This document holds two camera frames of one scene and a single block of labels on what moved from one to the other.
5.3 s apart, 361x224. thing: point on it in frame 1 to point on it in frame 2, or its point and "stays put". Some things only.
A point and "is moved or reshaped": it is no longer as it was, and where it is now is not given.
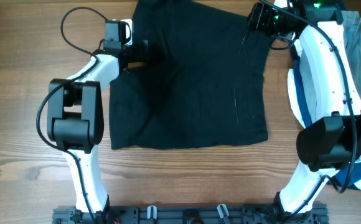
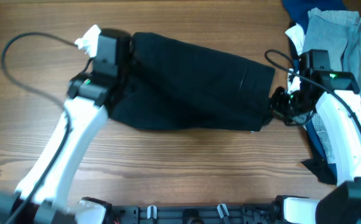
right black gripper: [258, 18] to [281, 101]
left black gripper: [137, 55] to [129, 60]
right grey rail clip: [220, 212] stays put
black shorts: [211, 88] is moved or reshaped
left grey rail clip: [149, 211] stays put
